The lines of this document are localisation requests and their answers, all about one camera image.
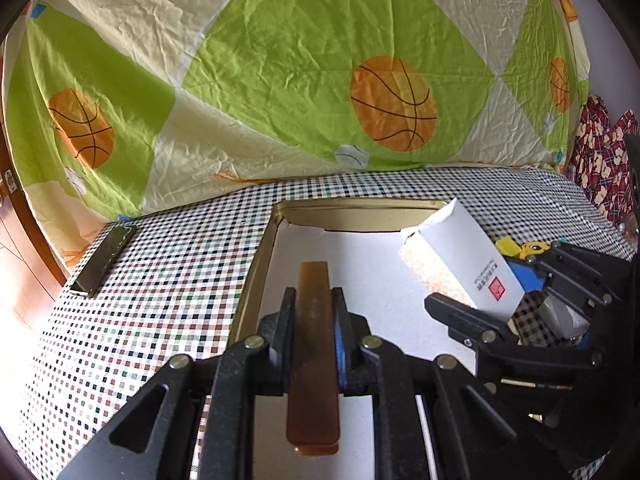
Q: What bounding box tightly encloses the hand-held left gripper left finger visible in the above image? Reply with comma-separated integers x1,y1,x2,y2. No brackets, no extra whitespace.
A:
57,287,296,480

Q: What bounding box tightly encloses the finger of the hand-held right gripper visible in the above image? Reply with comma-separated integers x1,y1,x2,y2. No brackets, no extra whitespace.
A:
525,242,636,356
424,294,603,396

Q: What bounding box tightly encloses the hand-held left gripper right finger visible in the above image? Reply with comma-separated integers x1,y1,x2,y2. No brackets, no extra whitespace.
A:
330,287,571,480

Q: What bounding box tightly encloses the amber plastic comb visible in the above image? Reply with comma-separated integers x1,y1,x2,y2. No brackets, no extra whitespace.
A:
286,261,341,457

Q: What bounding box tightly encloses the clear plastic case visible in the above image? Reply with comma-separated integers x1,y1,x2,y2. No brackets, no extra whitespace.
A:
537,294,589,342

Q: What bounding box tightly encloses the yellow face toy block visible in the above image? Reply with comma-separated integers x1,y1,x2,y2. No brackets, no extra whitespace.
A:
495,239,551,263

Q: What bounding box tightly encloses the blue sun toy block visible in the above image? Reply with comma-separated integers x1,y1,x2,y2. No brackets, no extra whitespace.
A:
502,257,551,293

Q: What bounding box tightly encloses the white carton with speckled side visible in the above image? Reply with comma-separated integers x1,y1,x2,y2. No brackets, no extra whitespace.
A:
398,198,526,321

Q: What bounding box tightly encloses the gold tin box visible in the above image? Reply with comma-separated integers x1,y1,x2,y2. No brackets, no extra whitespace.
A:
227,199,571,480

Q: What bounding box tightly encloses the red patterned cloth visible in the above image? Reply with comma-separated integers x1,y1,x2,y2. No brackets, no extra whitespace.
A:
560,94,640,226

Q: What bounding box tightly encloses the checkered tablecloth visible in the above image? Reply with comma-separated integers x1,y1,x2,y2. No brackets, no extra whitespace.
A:
15,165,640,480

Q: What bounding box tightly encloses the black smartphone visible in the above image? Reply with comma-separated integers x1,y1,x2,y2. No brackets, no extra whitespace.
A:
70,224,137,298

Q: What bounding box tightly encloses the wooden door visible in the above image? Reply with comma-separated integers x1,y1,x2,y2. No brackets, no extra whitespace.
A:
0,130,68,341

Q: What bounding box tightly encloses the basketball print bed sheet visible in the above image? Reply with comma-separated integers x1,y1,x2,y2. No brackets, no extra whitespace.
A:
0,0,596,281

